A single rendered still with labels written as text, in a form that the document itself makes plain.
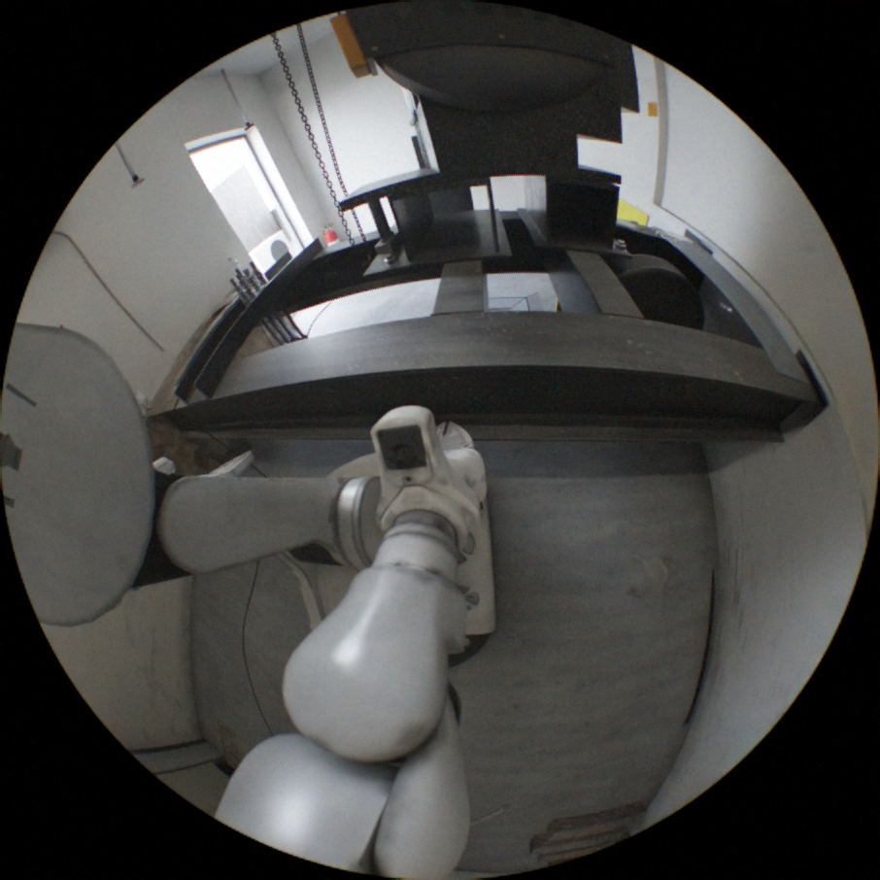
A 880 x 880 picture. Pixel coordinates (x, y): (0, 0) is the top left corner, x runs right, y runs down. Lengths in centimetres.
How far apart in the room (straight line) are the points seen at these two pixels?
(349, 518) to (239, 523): 17
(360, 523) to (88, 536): 32
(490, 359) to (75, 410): 44
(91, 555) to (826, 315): 134
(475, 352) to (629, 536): 88
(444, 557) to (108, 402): 22
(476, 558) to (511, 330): 45
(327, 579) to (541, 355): 56
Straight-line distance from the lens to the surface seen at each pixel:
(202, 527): 25
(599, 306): 57
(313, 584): 58
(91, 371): 19
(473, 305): 52
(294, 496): 33
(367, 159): 325
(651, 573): 109
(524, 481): 100
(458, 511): 20
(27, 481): 18
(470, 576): 61
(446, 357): 42
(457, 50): 63
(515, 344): 43
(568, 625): 101
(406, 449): 18
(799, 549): 113
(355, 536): 38
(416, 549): 16
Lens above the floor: 95
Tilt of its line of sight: 60 degrees down
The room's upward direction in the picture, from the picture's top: 24 degrees counter-clockwise
